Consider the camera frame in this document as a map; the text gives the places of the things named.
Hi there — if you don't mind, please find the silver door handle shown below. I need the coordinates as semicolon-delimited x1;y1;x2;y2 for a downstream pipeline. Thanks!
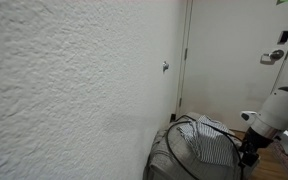
260;49;284;65

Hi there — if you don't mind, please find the round metal wall fixture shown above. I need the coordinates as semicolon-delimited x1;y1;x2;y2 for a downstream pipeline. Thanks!
162;61;169;73

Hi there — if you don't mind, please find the black door lock plate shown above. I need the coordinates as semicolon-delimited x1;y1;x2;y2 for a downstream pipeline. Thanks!
278;31;288;45

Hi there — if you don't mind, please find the black power cord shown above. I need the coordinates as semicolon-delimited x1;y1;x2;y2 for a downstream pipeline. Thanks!
165;114;245;180

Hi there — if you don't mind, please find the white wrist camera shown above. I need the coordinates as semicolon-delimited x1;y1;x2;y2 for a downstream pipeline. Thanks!
240;111;256;122

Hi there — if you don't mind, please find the white door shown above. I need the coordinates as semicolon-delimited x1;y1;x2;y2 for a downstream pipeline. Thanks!
178;0;288;131

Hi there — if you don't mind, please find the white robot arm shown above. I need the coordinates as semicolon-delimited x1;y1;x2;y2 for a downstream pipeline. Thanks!
239;86;288;166

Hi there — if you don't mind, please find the striped cloth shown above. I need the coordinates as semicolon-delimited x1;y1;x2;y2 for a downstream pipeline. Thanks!
177;115;233;167

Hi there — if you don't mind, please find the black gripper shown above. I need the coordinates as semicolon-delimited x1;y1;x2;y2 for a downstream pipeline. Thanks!
239;128;273;166

